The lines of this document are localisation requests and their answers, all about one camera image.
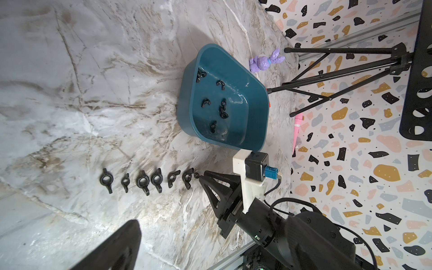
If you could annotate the purple rabbit figurine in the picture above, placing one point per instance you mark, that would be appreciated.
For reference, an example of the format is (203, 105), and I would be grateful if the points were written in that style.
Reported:
(262, 63)

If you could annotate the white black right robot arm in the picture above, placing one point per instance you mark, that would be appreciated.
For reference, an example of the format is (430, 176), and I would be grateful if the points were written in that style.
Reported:
(293, 231)

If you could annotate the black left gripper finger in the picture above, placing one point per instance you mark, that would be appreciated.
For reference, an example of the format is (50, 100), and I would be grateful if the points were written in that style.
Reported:
(117, 252)

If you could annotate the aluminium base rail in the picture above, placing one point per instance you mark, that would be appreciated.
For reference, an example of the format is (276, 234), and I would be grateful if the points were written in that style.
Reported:
(235, 260)

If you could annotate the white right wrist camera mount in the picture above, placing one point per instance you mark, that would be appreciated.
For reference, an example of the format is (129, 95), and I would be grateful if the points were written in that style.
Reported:
(253, 168)

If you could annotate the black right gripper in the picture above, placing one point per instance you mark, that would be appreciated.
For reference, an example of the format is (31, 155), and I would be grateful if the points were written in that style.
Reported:
(225, 195)

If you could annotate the teal plastic storage box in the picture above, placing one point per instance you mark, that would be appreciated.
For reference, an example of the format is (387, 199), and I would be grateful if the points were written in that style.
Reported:
(221, 102)

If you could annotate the pink cylindrical bottle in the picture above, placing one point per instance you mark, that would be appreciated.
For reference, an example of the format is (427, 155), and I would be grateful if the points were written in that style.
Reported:
(297, 123)

